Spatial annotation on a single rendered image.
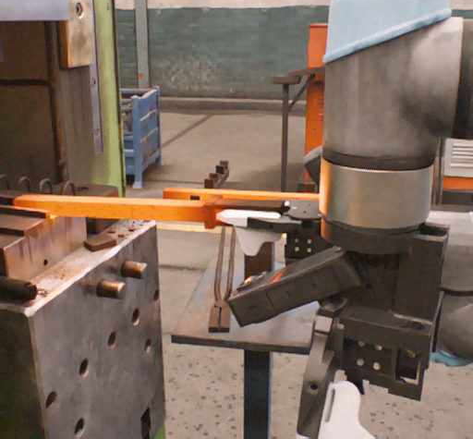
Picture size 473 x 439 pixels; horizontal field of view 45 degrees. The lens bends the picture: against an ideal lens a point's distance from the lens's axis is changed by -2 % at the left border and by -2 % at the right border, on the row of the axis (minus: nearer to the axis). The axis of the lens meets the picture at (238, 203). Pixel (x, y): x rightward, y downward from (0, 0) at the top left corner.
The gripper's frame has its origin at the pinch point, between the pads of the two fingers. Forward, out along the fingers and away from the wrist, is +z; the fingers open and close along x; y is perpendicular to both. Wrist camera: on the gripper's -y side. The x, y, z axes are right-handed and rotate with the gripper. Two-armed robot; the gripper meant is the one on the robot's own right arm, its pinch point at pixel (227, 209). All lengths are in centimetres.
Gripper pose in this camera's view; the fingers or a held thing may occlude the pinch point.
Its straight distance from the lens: 77.7
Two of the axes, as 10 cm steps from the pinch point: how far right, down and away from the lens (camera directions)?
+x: 3.0, -3.1, 9.0
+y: 0.3, 9.5, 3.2
